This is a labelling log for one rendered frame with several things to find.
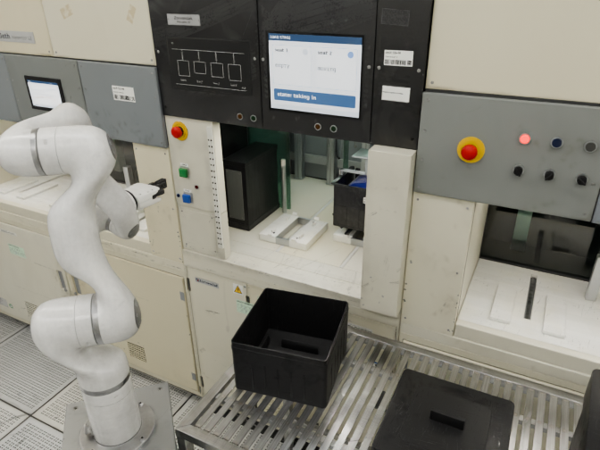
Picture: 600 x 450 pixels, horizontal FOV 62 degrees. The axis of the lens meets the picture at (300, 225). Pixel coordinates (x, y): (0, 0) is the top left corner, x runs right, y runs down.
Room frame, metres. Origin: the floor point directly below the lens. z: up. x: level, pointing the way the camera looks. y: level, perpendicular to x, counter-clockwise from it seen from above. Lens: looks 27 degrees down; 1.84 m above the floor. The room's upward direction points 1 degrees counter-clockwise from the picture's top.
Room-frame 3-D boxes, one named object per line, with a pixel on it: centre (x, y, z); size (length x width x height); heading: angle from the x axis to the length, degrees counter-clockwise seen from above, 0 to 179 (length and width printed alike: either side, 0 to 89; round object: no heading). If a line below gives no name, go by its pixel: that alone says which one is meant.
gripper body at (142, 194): (1.46, 0.52, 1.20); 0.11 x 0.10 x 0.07; 153
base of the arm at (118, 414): (0.92, 0.49, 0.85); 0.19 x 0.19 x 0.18
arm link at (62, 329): (0.92, 0.52, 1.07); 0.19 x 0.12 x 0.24; 103
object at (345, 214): (1.78, -0.27, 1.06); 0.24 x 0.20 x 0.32; 63
